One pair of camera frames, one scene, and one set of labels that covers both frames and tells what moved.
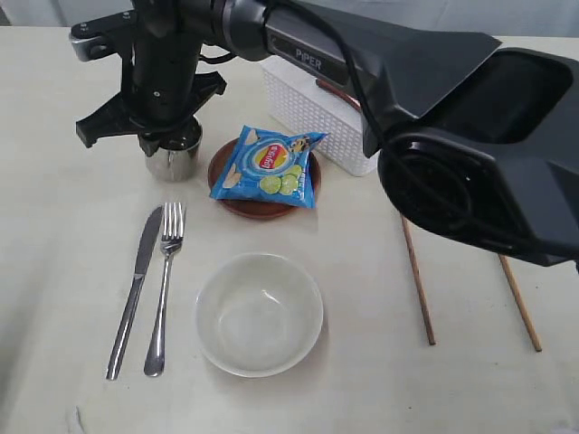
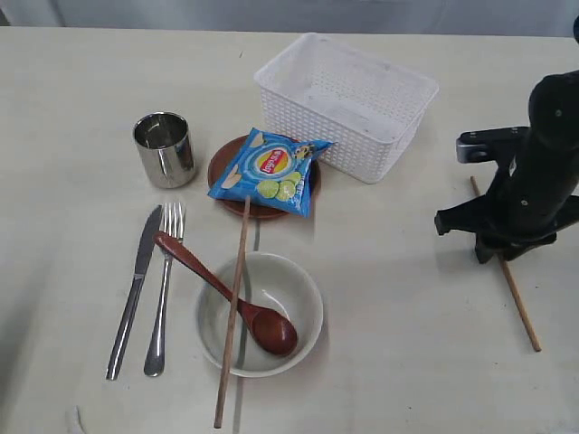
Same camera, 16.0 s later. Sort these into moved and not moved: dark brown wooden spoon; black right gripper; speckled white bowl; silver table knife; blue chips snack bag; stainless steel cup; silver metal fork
Moved: stainless steel cup; blue chips snack bag; black right gripper; dark brown wooden spoon
Not moved: silver table knife; silver metal fork; speckled white bowl
